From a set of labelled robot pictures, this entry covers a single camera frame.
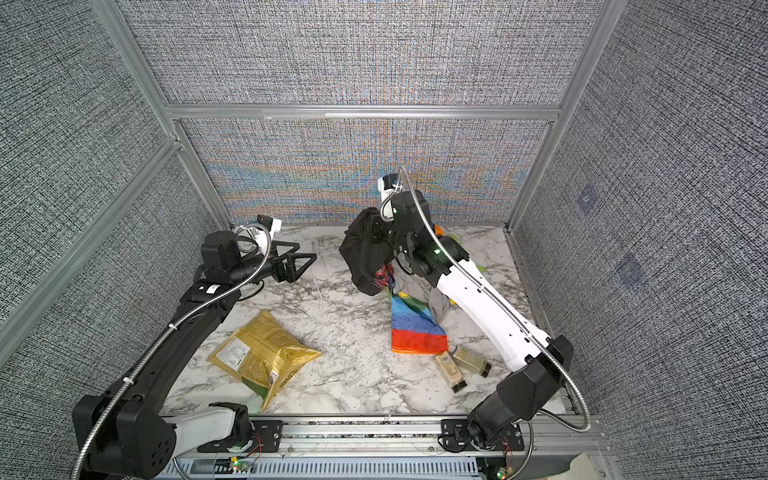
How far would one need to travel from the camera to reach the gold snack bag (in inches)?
30.6

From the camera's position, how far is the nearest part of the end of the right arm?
1.95 feet

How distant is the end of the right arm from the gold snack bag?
0.41 metres
